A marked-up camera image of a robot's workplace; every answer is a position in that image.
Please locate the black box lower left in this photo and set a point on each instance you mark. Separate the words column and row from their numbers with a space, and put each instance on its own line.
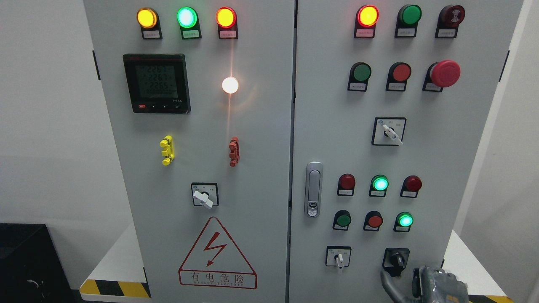
column 30, row 269

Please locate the dark red buzzer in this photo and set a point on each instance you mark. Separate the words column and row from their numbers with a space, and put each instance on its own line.
column 450, row 17

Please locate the red-orange indicator light top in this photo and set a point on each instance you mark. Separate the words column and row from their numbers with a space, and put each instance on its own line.
column 226, row 19

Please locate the white platform with hazard stripes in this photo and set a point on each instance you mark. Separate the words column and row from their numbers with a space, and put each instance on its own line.
column 120, row 277

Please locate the green push button lower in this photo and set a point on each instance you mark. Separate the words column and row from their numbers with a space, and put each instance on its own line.
column 342, row 220

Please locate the yellow terminal connector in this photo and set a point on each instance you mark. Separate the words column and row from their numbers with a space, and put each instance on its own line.
column 167, row 152

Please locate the green push button upper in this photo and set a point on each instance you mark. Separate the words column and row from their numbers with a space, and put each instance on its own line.
column 359, row 77

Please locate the green lit indicator middle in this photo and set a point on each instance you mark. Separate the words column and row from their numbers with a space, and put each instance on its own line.
column 378, row 186

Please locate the white selector switch upper right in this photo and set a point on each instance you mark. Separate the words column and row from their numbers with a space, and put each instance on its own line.
column 388, row 131

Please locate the red push button lower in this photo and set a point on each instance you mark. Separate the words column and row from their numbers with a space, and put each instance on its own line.
column 373, row 221

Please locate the red lit indicator right door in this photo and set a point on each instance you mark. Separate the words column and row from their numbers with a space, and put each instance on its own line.
column 365, row 22

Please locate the green push button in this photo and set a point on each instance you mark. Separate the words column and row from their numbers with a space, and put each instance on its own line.
column 359, row 77
column 342, row 220

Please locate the white selector switch lower right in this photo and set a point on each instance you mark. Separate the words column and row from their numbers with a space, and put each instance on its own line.
column 338, row 256

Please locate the black digital power meter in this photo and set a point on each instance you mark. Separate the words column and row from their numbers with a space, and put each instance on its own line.
column 157, row 83

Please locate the red push button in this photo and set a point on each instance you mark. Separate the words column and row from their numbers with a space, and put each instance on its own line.
column 398, row 75
column 373, row 221

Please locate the right grey cabinet door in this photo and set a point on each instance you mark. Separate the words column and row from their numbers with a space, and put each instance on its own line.
column 334, row 126

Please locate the silver door lock handle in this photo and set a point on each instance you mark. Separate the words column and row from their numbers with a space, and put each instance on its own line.
column 313, row 181

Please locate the red emergency stop mushroom button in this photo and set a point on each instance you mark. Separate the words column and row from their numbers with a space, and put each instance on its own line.
column 441, row 75

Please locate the green unlit indicator top right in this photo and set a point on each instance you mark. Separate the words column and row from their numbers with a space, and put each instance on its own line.
column 407, row 21

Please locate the red high voltage warning sticker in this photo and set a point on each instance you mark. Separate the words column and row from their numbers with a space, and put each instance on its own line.
column 215, row 260

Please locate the yellow indicator light top left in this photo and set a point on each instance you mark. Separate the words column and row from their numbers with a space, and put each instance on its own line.
column 149, row 22

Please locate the red push button upper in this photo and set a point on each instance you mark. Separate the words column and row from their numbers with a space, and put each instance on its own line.
column 398, row 75

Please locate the white selector switch left door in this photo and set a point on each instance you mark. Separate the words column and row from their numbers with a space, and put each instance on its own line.
column 205, row 194

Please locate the black rotary knob switch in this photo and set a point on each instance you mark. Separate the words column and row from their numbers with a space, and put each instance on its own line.
column 395, row 261

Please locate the green lit indicator light top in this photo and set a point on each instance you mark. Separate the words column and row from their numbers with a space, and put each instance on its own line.
column 189, row 23

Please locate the dark red indicator left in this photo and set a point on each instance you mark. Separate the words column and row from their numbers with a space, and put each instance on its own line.
column 346, row 185

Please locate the left grey cabinet door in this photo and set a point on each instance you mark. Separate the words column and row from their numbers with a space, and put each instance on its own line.
column 253, row 195

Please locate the white selector switch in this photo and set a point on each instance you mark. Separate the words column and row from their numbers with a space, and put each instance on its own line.
column 338, row 256
column 388, row 131

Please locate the green lit indicator lower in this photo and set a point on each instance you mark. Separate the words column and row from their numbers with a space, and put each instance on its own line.
column 403, row 222

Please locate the dark red indicator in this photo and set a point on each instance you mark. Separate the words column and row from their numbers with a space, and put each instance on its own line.
column 346, row 185
column 411, row 186

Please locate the dark red indicator right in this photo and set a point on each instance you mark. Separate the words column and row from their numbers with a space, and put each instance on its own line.
column 411, row 186

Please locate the grey cabinet door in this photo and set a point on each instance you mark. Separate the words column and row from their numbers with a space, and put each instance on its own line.
column 334, row 126
column 253, row 195

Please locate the red terminal connector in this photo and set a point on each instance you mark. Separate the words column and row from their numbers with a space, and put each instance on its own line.
column 234, row 151

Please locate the white lit indicator light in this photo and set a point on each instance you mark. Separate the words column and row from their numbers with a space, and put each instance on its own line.
column 230, row 85

